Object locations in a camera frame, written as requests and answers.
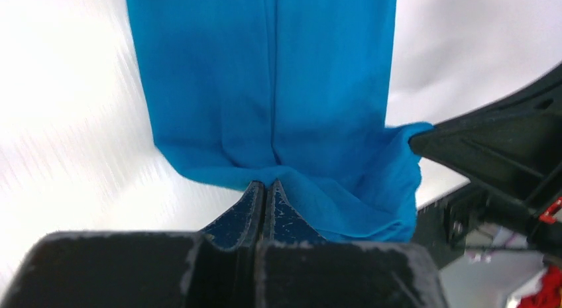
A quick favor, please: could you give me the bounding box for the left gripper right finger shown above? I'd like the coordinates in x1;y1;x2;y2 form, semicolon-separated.
254;181;448;308

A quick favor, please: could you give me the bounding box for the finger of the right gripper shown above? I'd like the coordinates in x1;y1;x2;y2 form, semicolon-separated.
409;66;561;212

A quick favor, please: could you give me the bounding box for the blue t shirt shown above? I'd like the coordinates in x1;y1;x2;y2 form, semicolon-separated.
126;0;430;242

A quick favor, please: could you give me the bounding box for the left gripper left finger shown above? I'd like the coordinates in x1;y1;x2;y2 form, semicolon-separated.
1;182;265;307

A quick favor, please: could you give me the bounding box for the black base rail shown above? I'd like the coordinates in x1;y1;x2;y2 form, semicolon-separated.
412;184;488;269

